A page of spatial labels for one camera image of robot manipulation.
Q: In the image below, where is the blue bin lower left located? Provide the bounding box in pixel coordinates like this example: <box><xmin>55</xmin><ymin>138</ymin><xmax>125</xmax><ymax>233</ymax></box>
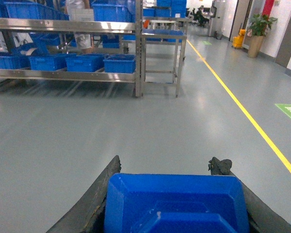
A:
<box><xmin>29</xmin><ymin>54</ymin><xmax>70</xmax><ymax>71</ymax></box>

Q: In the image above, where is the blue bin lower middle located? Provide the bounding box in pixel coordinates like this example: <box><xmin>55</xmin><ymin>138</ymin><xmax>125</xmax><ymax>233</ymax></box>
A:
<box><xmin>65</xmin><ymin>53</ymin><xmax>108</xmax><ymax>72</ymax></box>

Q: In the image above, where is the blue bin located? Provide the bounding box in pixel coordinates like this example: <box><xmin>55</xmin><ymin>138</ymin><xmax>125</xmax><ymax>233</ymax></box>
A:
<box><xmin>103</xmin><ymin>54</ymin><xmax>136</xmax><ymax>74</ymax></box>
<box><xmin>29</xmin><ymin>54</ymin><xmax>70</xmax><ymax>71</ymax></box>
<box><xmin>65</xmin><ymin>53</ymin><xmax>108</xmax><ymax>72</ymax></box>

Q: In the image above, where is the person in white shorts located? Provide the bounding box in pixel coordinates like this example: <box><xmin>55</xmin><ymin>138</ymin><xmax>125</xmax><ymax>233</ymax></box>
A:
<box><xmin>65</xmin><ymin>0</ymin><xmax>93</xmax><ymax>54</ymax></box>

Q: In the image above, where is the blue bin lower right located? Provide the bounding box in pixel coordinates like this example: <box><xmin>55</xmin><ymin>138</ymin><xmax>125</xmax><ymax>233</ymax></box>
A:
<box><xmin>103</xmin><ymin>54</ymin><xmax>136</xmax><ymax>74</ymax></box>

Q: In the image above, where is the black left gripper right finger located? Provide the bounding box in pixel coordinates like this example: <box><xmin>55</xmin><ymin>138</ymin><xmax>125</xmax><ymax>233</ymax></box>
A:
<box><xmin>208</xmin><ymin>157</ymin><xmax>291</xmax><ymax>233</ymax></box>

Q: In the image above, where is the yellow mop bucket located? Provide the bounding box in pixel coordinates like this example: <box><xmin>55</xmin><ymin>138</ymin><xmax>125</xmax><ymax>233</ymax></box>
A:
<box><xmin>232</xmin><ymin>29</ymin><xmax>246</xmax><ymax>49</ymax></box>

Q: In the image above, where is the plant in tan pot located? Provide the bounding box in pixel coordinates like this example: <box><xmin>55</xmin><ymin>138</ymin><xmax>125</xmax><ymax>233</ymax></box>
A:
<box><xmin>248</xmin><ymin>14</ymin><xmax>278</xmax><ymax>58</ymax></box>

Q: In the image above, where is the stainless steel flow rack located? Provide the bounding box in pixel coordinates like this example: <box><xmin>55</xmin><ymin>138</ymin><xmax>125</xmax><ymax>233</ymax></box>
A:
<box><xmin>0</xmin><ymin>0</ymin><xmax>143</xmax><ymax>97</ymax></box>

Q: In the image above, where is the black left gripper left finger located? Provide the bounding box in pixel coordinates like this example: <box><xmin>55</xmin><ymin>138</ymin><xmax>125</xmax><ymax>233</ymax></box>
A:
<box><xmin>47</xmin><ymin>155</ymin><xmax>121</xmax><ymax>233</ymax></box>

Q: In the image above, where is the blue bin upper shelf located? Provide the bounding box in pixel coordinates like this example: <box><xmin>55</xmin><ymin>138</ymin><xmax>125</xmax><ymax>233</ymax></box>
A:
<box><xmin>91</xmin><ymin>3</ymin><xmax>135</xmax><ymax>23</ymax></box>

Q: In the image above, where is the steel side table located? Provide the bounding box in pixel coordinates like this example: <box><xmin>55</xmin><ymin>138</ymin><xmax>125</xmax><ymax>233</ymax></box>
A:
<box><xmin>140</xmin><ymin>29</ymin><xmax>187</xmax><ymax>97</ymax></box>

